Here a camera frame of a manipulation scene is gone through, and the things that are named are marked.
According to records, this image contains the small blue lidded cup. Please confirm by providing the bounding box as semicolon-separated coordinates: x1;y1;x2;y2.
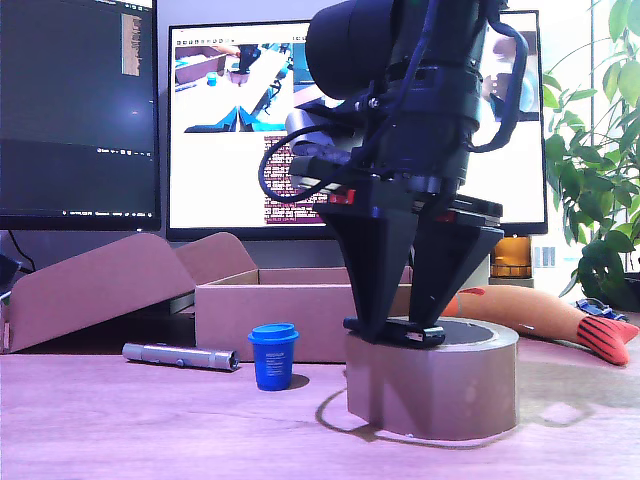
247;323;300;392

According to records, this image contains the black monitor with dark screen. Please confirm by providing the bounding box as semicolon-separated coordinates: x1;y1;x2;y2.
0;0;162;232

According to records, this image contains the black monitor with bright screen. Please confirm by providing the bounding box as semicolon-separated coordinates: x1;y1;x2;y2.
165;9;549;242

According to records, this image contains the open brown cardboard box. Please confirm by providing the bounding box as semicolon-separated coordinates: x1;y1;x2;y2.
0;232;416;364

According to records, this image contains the black USB flash drive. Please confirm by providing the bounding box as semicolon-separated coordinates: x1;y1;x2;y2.
343;317;447;349

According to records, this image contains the brown packing tape roll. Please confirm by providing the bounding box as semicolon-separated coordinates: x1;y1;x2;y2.
343;317;520;442

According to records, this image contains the orange fish toy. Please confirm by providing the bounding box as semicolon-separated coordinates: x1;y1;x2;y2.
442;285;640;367

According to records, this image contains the black looping camera cable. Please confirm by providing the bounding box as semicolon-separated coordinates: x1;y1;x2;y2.
257;124;361;204

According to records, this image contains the silver metal flashlight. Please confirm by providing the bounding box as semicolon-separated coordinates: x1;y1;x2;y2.
122;342;240;374

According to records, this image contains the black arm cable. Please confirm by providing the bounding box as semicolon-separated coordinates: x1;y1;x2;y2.
469;2;530;154

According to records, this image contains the green leafy plant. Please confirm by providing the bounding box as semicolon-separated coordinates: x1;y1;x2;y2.
542;0;640;311

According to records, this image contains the blue strap with buckle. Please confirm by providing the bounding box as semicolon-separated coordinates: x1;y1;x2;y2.
574;297;626;321

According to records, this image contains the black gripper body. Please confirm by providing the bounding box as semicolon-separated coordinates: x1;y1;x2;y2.
288;73;505;232

